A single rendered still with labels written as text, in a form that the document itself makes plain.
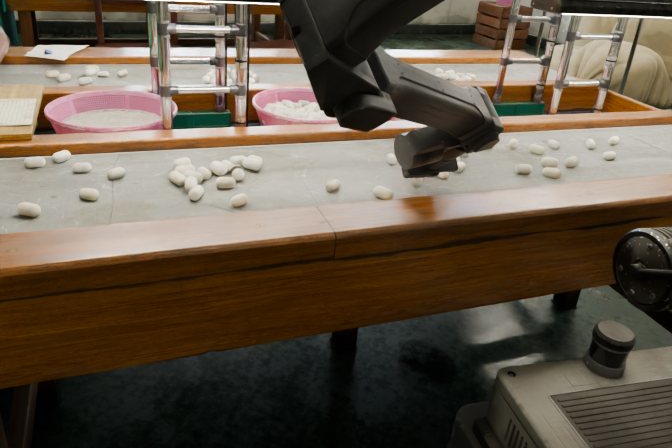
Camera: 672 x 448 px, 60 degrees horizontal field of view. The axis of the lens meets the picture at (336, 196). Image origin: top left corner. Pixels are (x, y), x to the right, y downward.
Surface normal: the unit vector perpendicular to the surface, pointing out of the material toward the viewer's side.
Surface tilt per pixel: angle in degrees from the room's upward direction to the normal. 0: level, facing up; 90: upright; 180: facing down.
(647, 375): 0
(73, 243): 0
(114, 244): 0
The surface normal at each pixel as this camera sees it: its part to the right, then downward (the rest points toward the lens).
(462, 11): 0.41, 0.40
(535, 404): 0.07, -0.90
